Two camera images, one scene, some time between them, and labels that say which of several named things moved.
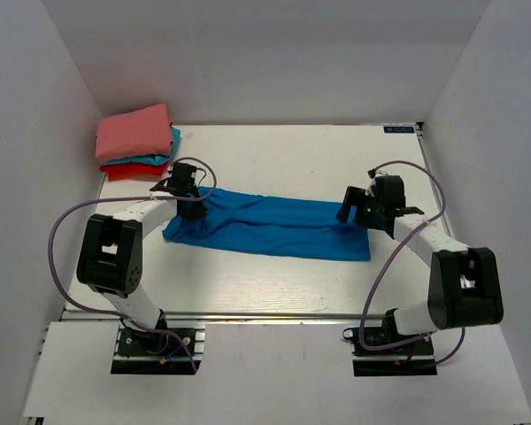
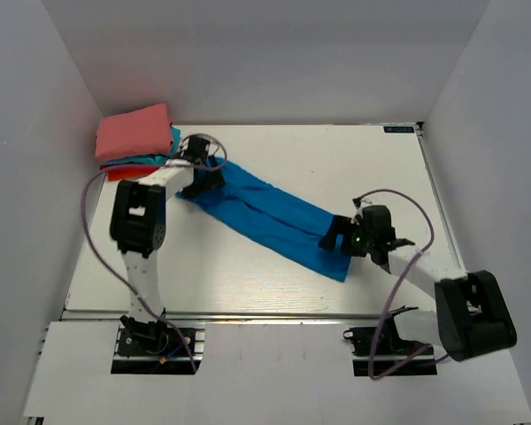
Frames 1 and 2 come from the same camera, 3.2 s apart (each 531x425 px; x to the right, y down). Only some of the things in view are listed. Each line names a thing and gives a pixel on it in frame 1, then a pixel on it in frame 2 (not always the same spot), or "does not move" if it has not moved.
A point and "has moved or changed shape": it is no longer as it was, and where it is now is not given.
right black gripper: x=354 y=197 to x=339 y=227
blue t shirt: x=306 y=228 has moved or changed shape
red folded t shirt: x=125 y=170 does not move
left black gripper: x=201 y=211 to x=213 y=181
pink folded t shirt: x=142 y=131 does not move
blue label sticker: x=398 y=129 does not move
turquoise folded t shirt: x=152 y=159 does not move
